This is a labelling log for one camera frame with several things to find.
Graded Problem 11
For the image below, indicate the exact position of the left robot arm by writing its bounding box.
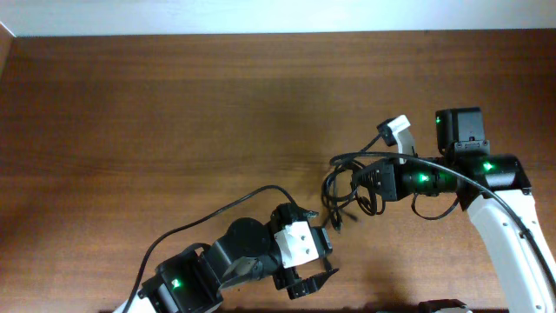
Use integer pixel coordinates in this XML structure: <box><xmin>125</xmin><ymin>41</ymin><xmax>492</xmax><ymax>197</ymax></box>
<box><xmin>118</xmin><ymin>203</ymin><xmax>337</xmax><ymax>313</ymax></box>

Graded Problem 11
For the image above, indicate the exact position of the left camera cable black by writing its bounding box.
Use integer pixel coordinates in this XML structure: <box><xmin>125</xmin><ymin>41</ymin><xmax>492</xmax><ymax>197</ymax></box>
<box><xmin>122</xmin><ymin>184</ymin><xmax>301</xmax><ymax>313</ymax></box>

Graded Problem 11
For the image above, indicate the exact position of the black usb cable bundle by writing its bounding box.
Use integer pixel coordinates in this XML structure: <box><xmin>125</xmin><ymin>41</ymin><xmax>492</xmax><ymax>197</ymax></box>
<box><xmin>321</xmin><ymin>152</ymin><xmax>387</xmax><ymax>234</ymax></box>

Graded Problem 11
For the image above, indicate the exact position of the right camera cable black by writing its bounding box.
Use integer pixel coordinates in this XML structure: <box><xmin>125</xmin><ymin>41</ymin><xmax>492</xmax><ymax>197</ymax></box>
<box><xmin>321</xmin><ymin>147</ymin><xmax>555</xmax><ymax>309</ymax></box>

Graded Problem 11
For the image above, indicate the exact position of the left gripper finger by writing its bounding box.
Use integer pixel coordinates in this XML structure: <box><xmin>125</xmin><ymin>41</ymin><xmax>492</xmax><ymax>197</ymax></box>
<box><xmin>295</xmin><ymin>208</ymin><xmax>319</xmax><ymax>222</ymax></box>
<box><xmin>287</xmin><ymin>269</ymin><xmax>339</xmax><ymax>300</ymax></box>

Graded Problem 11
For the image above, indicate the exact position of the camera cable black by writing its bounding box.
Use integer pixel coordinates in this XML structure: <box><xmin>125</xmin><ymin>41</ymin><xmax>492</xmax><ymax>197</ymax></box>
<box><xmin>321</xmin><ymin>147</ymin><xmax>555</xmax><ymax>309</ymax></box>
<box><xmin>122</xmin><ymin>184</ymin><xmax>301</xmax><ymax>313</ymax></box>

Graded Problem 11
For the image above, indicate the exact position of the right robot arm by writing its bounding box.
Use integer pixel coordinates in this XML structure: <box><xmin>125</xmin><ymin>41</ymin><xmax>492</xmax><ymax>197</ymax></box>
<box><xmin>352</xmin><ymin>107</ymin><xmax>555</xmax><ymax>312</ymax></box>

